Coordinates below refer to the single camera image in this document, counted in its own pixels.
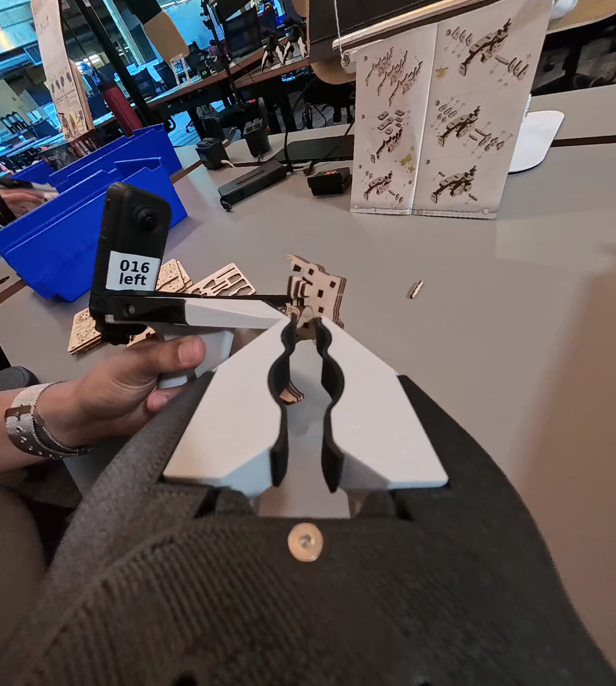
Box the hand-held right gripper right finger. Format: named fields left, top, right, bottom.
left=314, top=316, right=449, bottom=499

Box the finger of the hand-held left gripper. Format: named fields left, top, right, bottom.
left=183, top=294, right=294, bottom=330

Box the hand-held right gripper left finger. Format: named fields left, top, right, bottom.
left=163, top=312, right=299, bottom=499

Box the wooden puzzle model assembly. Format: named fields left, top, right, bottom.
left=280, top=254, right=347, bottom=404

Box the grey desk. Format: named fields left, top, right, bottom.
left=0, top=80, right=616, bottom=649

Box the person's left hand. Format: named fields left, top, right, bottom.
left=39, top=335, right=207, bottom=451

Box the blue plastic bin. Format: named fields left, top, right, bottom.
left=50, top=124, right=182, bottom=189
left=0, top=161, right=188, bottom=301
left=10, top=160, right=56, bottom=188

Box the stack of wooden puzzle sheets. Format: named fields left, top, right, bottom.
left=68, top=260, right=193, bottom=356

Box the black cube charger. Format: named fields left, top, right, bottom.
left=196, top=137, right=232, bottom=170

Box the dark red bottle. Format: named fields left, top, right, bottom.
left=101, top=79, right=143, bottom=136

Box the long black box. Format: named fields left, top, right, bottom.
left=218, top=159, right=288, bottom=212

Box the wooden background table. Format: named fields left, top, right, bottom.
left=144, top=51, right=341, bottom=116

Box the black box with red label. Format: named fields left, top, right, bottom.
left=307, top=166, right=353, bottom=197

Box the standing printed wooden board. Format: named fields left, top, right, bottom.
left=30, top=0, right=95, bottom=141

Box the flat dark device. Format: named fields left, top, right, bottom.
left=272, top=134, right=355, bottom=165

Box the grey woven watch band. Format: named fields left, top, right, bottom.
left=5, top=382, right=93, bottom=459

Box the person's brown clothing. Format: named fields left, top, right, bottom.
left=0, top=472, right=180, bottom=686

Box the assembly instruction sheet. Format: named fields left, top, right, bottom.
left=350, top=5, right=551, bottom=220

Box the white stand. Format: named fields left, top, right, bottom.
left=507, top=94, right=566, bottom=174

